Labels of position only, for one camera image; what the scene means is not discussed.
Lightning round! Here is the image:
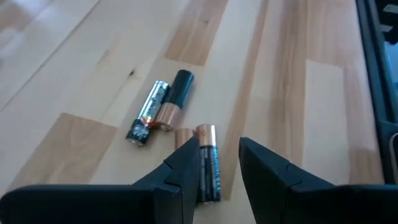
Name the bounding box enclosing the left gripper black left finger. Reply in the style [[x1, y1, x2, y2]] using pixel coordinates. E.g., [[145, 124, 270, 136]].
[[0, 136, 201, 224]]

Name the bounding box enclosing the silver black battery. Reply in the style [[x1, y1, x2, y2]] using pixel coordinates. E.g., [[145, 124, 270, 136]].
[[125, 80, 171, 147]]

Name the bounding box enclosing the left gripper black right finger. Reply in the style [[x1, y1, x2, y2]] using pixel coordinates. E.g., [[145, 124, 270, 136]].
[[238, 137, 398, 224]]

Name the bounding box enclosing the black aluminium table frame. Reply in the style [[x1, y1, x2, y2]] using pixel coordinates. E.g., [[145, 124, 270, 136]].
[[355, 0, 398, 185]]

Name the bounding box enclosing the black copper-top battery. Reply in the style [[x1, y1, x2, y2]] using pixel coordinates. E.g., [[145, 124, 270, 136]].
[[195, 123, 222, 203], [174, 127, 195, 150], [154, 69, 195, 132]]

